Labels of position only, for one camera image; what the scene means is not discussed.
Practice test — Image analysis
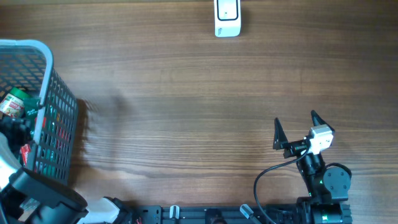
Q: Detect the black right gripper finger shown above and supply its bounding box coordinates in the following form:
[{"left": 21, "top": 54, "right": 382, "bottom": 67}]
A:
[
  {"left": 273, "top": 118, "right": 289, "bottom": 150},
  {"left": 311, "top": 110, "right": 335, "bottom": 131}
]

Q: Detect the green lid spice jar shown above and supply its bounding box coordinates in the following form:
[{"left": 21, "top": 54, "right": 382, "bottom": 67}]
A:
[{"left": 1, "top": 87, "right": 31, "bottom": 118}]

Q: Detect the green 3M gloves package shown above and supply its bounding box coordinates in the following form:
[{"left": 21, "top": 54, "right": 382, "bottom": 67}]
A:
[{"left": 24, "top": 98, "right": 40, "bottom": 138}]

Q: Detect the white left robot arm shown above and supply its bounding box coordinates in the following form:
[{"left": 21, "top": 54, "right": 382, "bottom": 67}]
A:
[{"left": 1, "top": 118, "right": 121, "bottom": 224}]

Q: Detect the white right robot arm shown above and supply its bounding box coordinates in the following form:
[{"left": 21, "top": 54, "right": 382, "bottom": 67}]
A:
[{"left": 265, "top": 111, "right": 353, "bottom": 223}]

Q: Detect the white barcode scanner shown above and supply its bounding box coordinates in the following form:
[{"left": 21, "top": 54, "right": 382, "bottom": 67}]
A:
[{"left": 213, "top": 0, "right": 241, "bottom": 38}]

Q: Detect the black mesh shopping basket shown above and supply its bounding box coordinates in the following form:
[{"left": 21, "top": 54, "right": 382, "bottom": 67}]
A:
[{"left": 1, "top": 39, "right": 78, "bottom": 184}]

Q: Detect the black right camera cable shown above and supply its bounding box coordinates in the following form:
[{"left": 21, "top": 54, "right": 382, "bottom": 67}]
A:
[{"left": 253, "top": 146, "right": 312, "bottom": 224}]

